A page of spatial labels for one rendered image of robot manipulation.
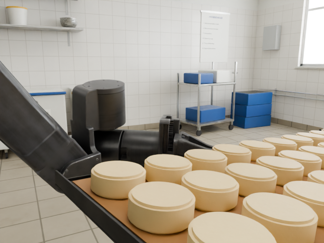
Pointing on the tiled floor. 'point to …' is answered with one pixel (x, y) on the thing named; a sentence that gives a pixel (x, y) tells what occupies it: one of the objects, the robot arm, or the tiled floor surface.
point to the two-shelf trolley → (210, 102)
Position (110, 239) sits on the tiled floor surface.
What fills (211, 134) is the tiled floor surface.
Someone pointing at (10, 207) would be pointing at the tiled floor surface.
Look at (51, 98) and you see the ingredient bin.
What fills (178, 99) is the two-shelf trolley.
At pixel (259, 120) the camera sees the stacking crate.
